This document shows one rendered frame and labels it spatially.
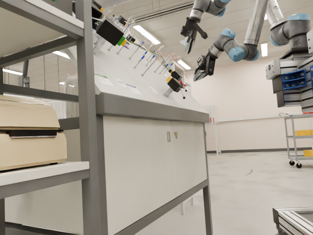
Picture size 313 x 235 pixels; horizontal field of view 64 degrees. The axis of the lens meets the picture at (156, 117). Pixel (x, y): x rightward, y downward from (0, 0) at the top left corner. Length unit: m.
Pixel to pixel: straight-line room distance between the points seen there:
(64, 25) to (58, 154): 0.34
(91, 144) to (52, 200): 0.33
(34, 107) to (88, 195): 0.27
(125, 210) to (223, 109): 9.03
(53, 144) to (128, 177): 0.37
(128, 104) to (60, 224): 0.47
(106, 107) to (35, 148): 0.26
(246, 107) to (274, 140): 1.49
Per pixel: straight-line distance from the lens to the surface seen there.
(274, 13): 1.89
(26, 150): 0.65
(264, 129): 9.69
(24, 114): 0.69
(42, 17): 0.71
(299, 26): 1.75
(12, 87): 1.34
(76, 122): 0.88
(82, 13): 0.83
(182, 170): 1.44
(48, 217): 1.03
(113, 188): 0.90
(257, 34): 1.55
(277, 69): 1.61
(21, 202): 1.14
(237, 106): 9.79
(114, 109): 0.84
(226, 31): 1.49
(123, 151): 0.94
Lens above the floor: 0.71
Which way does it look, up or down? 5 degrees up
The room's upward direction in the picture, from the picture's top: 4 degrees counter-clockwise
